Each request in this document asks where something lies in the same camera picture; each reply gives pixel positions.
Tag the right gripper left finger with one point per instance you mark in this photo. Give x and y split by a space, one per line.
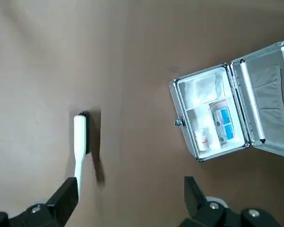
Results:
38 215

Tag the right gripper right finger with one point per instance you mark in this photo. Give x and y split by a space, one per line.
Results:
215 217

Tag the white hand brush black bristles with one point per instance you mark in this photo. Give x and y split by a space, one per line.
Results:
80 132

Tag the small white bottle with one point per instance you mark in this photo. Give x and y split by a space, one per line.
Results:
202 139

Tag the blue and white medicine box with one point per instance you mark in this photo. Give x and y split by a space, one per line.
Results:
223 123

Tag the silver aluminium case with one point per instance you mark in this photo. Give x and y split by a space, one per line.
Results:
262 99

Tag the clear plastic bag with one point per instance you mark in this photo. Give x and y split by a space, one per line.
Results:
203 89

